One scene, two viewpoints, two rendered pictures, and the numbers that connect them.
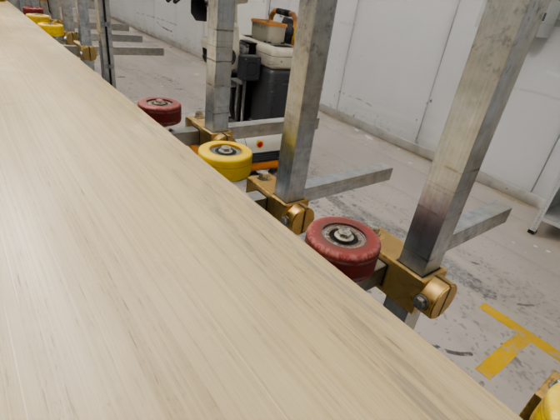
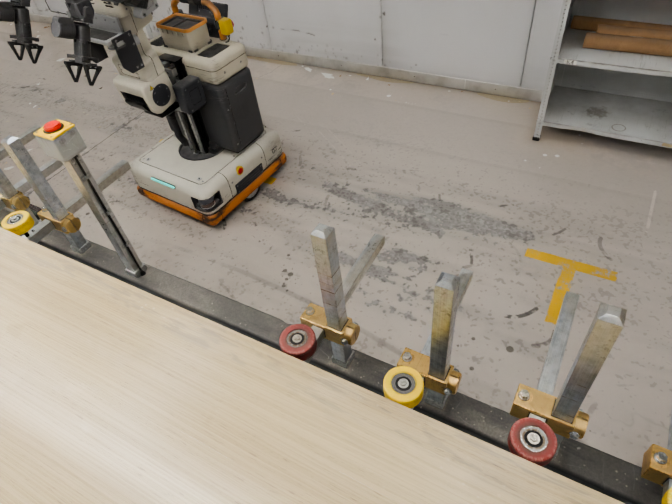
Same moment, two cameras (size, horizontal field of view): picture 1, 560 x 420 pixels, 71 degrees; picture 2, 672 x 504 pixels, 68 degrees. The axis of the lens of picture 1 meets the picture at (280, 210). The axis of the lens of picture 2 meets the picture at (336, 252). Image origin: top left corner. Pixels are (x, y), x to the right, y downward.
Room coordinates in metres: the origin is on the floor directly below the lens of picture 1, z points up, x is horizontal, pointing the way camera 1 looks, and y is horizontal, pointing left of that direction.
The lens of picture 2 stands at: (0.10, 0.30, 1.80)
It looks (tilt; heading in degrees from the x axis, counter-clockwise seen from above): 46 degrees down; 346
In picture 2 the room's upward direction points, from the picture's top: 8 degrees counter-clockwise
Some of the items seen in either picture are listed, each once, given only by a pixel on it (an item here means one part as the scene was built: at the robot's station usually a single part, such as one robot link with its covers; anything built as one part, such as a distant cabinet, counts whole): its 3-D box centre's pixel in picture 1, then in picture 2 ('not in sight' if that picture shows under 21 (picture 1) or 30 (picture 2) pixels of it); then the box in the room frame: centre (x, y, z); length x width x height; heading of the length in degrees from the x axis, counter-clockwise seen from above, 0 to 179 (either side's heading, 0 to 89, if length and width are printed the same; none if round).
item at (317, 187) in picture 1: (312, 189); (437, 337); (0.67, -0.06, 0.80); 0.43 x 0.03 x 0.04; 131
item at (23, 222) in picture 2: (52, 39); (24, 231); (1.49, 0.91, 0.85); 0.08 x 0.08 x 0.11
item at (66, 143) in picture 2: not in sight; (61, 141); (1.33, 0.64, 1.18); 0.07 x 0.07 x 0.08; 41
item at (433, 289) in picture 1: (397, 269); (548, 412); (0.41, -0.16, 0.83); 0.14 x 0.06 x 0.05; 41
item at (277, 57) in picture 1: (260, 77); (198, 88); (2.69, 0.25, 0.59); 0.55 x 0.34 x 0.83; 36
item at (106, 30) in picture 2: (209, 2); (108, 41); (2.47, 0.56, 0.99); 0.28 x 0.16 x 0.22; 36
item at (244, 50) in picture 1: (230, 63); (164, 97); (2.49, 0.43, 0.68); 0.28 x 0.27 x 0.25; 36
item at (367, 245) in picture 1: (334, 273); (528, 450); (0.35, -0.07, 0.85); 0.08 x 0.08 x 0.11
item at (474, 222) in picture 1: (429, 244); (550, 370); (0.48, -0.22, 0.83); 0.43 x 0.03 x 0.04; 131
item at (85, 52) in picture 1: (85, 50); (60, 219); (1.54, 0.82, 0.82); 0.14 x 0.06 x 0.05; 41
